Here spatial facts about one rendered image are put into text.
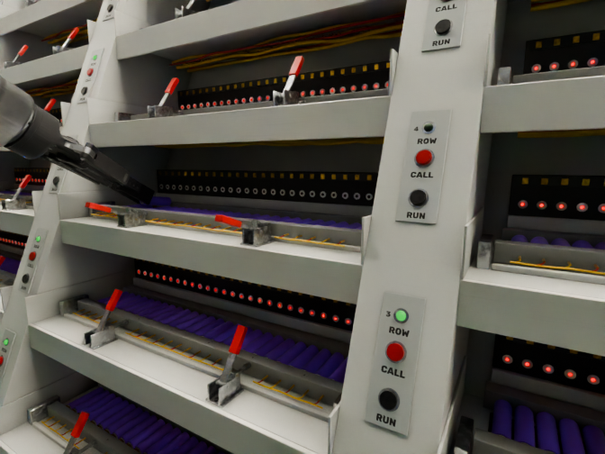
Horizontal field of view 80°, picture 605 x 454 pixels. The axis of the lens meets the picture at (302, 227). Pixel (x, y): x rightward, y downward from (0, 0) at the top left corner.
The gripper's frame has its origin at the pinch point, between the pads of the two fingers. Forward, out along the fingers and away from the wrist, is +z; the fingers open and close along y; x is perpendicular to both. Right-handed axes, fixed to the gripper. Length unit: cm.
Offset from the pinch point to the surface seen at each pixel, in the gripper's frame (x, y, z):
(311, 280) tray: 11.6, -43.4, -3.1
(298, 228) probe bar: 4.6, -38.4, -0.7
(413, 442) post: 24, -57, -2
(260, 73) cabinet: -34.2, -12.0, 9.1
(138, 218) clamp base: 6.2, -8.0, -2.0
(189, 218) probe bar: 4.7, -17.8, -0.3
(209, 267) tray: 12.3, -27.4, -2.5
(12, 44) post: -46, 81, -7
